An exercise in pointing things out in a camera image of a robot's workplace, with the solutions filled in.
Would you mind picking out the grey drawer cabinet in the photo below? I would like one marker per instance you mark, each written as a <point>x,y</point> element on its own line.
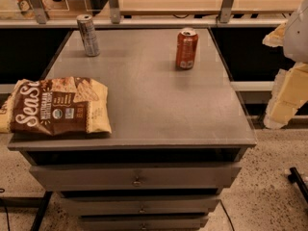
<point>176,142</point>

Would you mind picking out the black bar on floor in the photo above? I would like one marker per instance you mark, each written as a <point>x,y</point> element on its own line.
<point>294,177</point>

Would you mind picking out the grey metal bracket left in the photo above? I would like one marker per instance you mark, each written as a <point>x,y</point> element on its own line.
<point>40,14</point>

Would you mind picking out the black floor rail left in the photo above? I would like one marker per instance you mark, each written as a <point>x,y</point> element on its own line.
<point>41,211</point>

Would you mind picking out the orange soda can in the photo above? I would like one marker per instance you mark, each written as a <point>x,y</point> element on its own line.
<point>187,41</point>

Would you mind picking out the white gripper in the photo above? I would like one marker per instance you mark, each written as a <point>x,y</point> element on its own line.
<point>297,38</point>

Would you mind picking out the grey metal bracket right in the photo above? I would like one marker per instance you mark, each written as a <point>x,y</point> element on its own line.
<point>225,11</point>

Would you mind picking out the wooden back counter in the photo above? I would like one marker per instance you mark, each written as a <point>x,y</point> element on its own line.
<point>153,13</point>

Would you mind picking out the brown multigrain chips bag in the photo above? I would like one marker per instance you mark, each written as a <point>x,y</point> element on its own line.
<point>56,106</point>

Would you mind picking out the silver redbull can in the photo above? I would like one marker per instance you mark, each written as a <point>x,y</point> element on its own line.
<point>88,35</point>

